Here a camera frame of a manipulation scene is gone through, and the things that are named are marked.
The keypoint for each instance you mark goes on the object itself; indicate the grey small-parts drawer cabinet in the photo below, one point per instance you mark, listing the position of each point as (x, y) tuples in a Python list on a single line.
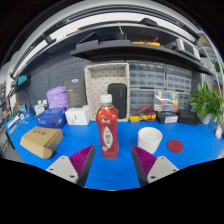
[(146, 76), (179, 78)]

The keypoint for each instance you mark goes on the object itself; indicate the dark grey upright box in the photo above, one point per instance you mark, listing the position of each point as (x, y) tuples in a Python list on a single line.
[(76, 94)]

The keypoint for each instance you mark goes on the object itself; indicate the black box with white label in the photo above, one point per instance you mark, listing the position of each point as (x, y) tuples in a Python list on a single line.
[(166, 117)]

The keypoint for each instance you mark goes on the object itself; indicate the flat round red coaster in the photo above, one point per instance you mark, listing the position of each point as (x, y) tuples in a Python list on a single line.
[(175, 146)]

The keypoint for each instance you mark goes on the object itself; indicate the dark shelf unit with equipment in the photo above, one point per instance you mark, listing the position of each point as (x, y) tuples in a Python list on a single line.
[(133, 50)]

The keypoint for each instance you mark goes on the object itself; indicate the brown cardboard box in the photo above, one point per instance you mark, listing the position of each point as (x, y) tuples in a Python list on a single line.
[(41, 140)]

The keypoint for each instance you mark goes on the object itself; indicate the white carton box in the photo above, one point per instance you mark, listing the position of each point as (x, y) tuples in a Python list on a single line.
[(77, 116)]

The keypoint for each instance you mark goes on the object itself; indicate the red drink bottle white cap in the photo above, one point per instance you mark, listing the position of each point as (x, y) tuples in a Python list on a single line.
[(107, 120)]

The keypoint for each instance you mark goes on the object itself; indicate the clear organizer with coloured parts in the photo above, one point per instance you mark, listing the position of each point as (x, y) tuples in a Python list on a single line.
[(166, 100)]

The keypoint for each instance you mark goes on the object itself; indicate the green potted plant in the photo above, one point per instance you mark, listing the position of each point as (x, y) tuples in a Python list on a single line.
[(206, 100)]

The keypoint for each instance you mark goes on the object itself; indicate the white perforated storage bin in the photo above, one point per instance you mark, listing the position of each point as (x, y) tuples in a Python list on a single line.
[(100, 78)]

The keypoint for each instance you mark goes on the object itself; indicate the blue carton box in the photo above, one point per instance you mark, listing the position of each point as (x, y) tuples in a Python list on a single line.
[(50, 118)]

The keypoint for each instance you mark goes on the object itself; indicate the yellow multimeter with leads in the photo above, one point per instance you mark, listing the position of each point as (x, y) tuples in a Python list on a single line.
[(136, 118)]

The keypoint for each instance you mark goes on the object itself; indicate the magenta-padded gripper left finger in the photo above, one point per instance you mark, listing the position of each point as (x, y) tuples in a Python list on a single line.
[(63, 168)]

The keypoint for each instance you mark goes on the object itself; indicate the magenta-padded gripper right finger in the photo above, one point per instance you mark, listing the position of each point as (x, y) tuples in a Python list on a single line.
[(160, 167)]

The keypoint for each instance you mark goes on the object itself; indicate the white cup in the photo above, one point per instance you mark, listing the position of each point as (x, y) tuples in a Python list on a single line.
[(149, 140)]

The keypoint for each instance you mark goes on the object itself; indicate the purple plastic bag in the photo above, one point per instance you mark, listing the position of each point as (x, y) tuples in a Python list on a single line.
[(57, 96)]

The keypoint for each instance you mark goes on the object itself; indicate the white plant pot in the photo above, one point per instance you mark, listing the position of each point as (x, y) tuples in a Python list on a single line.
[(206, 119)]

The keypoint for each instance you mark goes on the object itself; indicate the flat black case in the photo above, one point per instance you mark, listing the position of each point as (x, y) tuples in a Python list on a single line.
[(188, 117)]

